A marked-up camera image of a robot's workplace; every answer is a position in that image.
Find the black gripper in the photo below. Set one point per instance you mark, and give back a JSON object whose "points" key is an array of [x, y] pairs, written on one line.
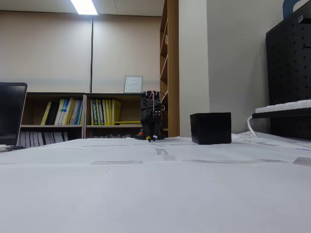
{"points": [[148, 118]]}

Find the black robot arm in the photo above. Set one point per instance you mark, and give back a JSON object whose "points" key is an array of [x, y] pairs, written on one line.
{"points": [[151, 99]]}

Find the black open box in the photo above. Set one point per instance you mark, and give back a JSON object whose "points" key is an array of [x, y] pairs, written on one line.
{"points": [[211, 128]]}

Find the clear tape strip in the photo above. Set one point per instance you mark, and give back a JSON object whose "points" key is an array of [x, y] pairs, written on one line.
{"points": [[165, 154]]}

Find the low wooden bookshelf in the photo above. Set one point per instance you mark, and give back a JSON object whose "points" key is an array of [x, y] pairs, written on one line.
{"points": [[128, 106], [31, 97]]}

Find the wide yellow binder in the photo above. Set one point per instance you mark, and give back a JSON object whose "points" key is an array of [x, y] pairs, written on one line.
{"points": [[116, 111]]}

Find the framed white certificate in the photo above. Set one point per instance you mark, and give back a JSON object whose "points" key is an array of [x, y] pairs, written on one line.
{"points": [[133, 84]]}

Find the tall wooden bookshelf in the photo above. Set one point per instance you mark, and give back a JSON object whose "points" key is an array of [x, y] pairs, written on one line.
{"points": [[173, 72]]}

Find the white paper table cover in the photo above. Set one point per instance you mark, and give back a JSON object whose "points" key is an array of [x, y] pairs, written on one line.
{"points": [[155, 194]]}

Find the light blue book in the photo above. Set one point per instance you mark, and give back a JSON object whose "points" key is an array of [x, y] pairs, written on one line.
{"points": [[78, 112]]}

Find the yellow green book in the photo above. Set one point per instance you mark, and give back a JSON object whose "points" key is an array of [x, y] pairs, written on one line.
{"points": [[68, 111]]}

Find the white and yellow book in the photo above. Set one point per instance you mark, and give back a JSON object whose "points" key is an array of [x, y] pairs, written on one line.
{"points": [[60, 112]]}

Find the black vertical pole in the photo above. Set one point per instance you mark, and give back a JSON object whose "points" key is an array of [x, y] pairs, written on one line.
{"points": [[91, 53]]}

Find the black book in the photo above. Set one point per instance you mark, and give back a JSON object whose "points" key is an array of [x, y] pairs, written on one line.
{"points": [[52, 115]]}

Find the slim yellow book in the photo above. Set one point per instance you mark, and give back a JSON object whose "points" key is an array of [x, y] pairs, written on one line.
{"points": [[46, 113]]}

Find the white power strip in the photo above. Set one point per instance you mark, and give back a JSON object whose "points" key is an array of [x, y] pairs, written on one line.
{"points": [[284, 106]]}

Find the ceiling light panel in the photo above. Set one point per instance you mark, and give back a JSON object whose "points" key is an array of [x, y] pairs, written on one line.
{"points": [[84, 6]]}

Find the laptop with dark screen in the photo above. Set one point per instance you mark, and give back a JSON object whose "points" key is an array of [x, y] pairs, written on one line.
{"points": [[11, 114]]}

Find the black pegboard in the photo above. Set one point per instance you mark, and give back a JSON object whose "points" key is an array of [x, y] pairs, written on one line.
{"points": [[289, 72]]}

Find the blue chair back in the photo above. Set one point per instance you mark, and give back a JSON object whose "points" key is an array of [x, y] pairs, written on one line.
{"points": [[288, 7]]}

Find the black shelf rail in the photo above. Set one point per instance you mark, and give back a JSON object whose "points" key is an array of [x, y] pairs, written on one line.
{"points": [[279, 115]]}

